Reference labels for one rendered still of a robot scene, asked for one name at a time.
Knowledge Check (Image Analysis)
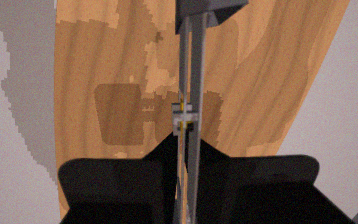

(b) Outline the wooden board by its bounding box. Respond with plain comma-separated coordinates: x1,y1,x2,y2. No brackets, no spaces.
54,0,350,219

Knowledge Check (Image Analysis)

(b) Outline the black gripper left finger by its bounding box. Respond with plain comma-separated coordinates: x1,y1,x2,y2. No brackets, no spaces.
58,131,178,224

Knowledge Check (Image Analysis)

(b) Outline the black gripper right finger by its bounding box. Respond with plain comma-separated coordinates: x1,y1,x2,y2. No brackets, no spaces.
195,139,320,224

